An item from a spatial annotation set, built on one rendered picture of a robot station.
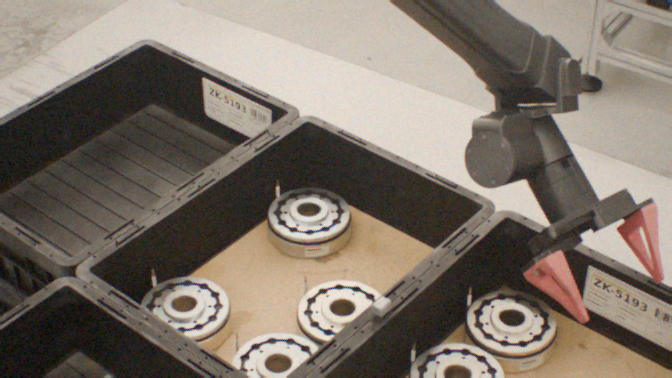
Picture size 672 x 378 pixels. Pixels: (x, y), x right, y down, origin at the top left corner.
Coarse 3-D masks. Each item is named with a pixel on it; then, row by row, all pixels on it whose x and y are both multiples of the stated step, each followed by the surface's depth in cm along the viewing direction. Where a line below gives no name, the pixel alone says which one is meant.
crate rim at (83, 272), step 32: (288, 128) 151; (320, 128) 151; (384, 160) 146; (192, 192) 141; (448, 192) 142; (160, 224) 137; (480, 224) 136; (96, 256) 131; (96, 288) 127; (160, 320) 124; (352, 320) 124; (192, 352) 120; (320, 352) 120
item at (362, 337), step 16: (496, 224) 136; (528, 224) 136; (464, 240) 134; (480, 240) 134; (448, 256) 132; (464, 256) 132; (592, 256) 132; (432, 272) 130; (624, 272) 130; (640, 272) 130; (416, 288) 128; (656, 288) 127; (400, 304) 127; (384, 320) 124; (368, 336) 122; (336, 352) 120; (352, 352) 120; (320, 368) 119; (336, 368) 119
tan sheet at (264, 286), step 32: (352, 224) 152; (384, 224) 152; (224, 256) 147; (256, 256) 147; (288, 256) 147; (352, 256) 147; (384, 256) 147; (416, 256) 147; (224, 288) 142; (256, 288) 142; (288, 288) 142; (384, 288) 142; (256, 320) 138; (288, 320) 138; (224, 352) 134
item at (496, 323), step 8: (504, 304) 135; (512, 304) 135; (496, 312) 134; (504, 312) 134; (520, 312) 134; (528, 312) 134; (496, 320) 133; (528, 320) 133; (496, 328) 132; (504, 328) 132; (512, 328) 132; (520, 328) 132; (528, 328) 132
